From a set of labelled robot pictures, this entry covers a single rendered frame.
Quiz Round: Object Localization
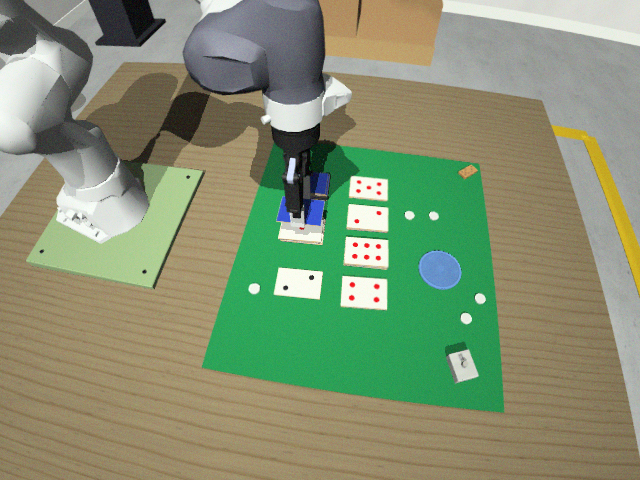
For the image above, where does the white card with black pips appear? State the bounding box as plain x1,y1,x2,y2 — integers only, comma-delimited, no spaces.
274,268,323,300

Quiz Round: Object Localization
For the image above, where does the blue round disc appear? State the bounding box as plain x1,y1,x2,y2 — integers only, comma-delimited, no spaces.
418,251,461,290

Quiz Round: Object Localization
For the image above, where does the green felt play mat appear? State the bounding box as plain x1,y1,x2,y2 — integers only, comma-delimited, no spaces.
202,143,504,413

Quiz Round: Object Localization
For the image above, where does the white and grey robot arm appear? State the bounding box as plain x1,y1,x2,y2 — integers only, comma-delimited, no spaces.
0,0,352,244

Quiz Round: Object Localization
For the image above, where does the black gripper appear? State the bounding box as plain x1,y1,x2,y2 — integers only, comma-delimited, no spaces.
271,123,320,228

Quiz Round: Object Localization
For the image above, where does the white playing card with red pips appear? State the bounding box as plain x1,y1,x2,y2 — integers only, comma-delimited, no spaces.
344,237,388,267
279,217,324,243
347,204,388,232
349,176,388,201
341,276,387,310

